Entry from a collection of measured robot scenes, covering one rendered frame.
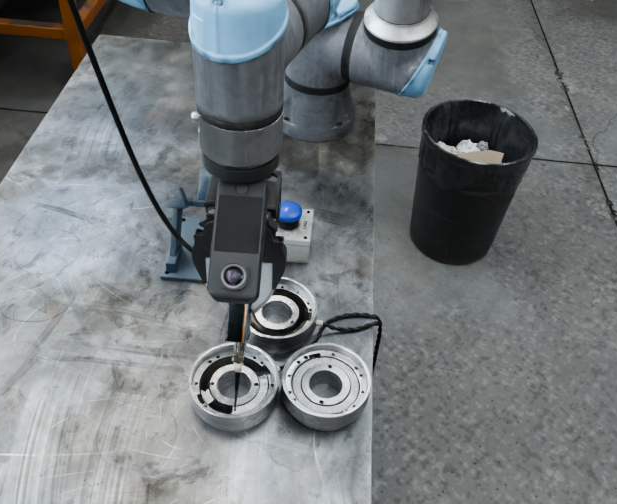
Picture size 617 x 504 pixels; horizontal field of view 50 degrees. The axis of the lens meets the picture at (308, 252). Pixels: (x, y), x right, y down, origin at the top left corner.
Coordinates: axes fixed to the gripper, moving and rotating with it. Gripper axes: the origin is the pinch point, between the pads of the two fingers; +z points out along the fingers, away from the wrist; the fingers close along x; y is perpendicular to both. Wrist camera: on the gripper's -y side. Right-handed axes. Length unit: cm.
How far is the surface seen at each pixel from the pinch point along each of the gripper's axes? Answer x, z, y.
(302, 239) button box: -5.7, 8.6, 20.8
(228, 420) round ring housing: 0.3, 9.4, -8.5
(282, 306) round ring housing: -4.0, 11.2, 10.2
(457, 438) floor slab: -48, 93, 42
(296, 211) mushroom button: -4.5, 5.8, 23.4
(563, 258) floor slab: -89, 94, 112
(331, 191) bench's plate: -9.5, 13.2, 37.7
